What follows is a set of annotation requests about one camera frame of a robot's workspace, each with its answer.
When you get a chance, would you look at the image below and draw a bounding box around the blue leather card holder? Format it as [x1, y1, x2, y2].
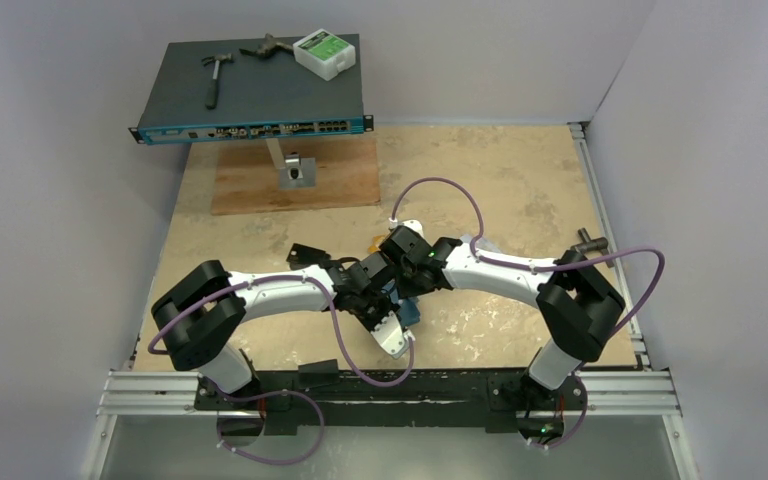
[397, 297, 421, 328]

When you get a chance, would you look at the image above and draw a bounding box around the black credit card stack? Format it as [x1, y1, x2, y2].
[286, 243, 332, 270]

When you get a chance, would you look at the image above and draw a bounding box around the orange credit card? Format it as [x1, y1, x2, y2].
[367, 235, 386, 254]

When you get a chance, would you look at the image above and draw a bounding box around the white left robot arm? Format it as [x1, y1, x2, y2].
[147, 254, 413, 409]

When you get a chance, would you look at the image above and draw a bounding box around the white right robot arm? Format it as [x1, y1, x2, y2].
[378, 225, 626, 407]

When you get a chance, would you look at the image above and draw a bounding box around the black block on base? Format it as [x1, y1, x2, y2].
[297, 359, 340, 389]

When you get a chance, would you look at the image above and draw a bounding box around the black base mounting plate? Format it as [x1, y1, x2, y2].
[194, 368, 586, 441]

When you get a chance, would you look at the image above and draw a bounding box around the brown wooden board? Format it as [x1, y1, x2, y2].
[211, 136, 381, 215]

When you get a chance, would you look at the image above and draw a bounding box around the white green plastic box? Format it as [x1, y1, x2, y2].
[292, 28, 360, 81]

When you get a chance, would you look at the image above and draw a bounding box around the dark metal clamp tool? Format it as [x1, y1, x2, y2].
[238, 33, 294, 60]

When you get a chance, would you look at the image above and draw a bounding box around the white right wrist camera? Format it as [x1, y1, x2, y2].
[388, 218, 424, 237]

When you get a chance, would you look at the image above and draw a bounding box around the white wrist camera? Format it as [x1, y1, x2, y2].
[370, 312, 415, 359]
[388, 218, 424, 237]

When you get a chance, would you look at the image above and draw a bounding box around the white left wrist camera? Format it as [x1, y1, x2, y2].
[370, 312, 415, 359]

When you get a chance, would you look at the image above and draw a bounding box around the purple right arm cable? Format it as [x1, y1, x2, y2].
[390, 176, 667, 452]

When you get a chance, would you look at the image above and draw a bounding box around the grey metal stand bracket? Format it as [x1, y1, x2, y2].
[266, 138, 317, 190]

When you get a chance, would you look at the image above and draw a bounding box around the grey metal pipe handle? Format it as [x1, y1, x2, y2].
[571, 227, 610, 256]

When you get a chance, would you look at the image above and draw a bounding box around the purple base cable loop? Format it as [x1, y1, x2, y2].
[215, 388, 328, 465]

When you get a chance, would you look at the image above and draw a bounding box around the blue network switch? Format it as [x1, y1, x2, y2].
[129, 38, 374, 145]

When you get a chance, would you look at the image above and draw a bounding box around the black handled hammer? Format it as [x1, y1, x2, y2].
[201, 53, 234, 110]

